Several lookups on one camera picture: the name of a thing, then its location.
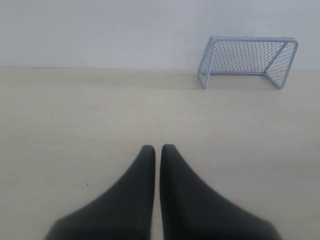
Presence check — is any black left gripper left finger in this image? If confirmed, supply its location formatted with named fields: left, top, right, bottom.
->
left=45, top=145, right=156, bottom=240

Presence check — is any small light blue goal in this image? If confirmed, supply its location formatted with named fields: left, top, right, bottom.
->
left=197, top=35, right=299, bottom=89

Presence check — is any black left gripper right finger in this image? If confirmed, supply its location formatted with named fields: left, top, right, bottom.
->
left=159, top=144, right=281, bottom=240

